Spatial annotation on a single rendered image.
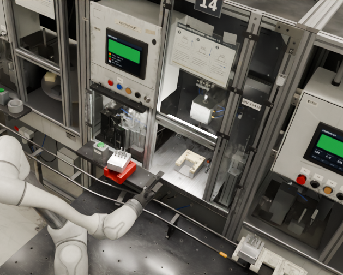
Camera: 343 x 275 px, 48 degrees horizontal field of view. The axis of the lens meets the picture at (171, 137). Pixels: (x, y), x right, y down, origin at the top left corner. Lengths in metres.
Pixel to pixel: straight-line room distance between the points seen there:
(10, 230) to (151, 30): 2.03
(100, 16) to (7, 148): 0.80
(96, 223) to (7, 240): 1.44
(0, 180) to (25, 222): 1.72
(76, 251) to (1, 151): 0.60
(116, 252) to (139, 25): 1.23
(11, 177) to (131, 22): 0.89
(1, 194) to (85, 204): 0.96
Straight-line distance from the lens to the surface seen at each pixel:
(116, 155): 2.29
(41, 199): 1.65
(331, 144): 1.72
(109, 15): 2.00
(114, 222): 1.77
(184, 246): 2.33
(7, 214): 3.39
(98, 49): 2.13
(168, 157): 2.47
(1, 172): 1.62
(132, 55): 1.96
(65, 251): 1.96
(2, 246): 3.21
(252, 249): 2.12
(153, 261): 2.25
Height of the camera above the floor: 2.58
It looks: 40 degrees down
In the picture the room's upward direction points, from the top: 9 degrees clockwise
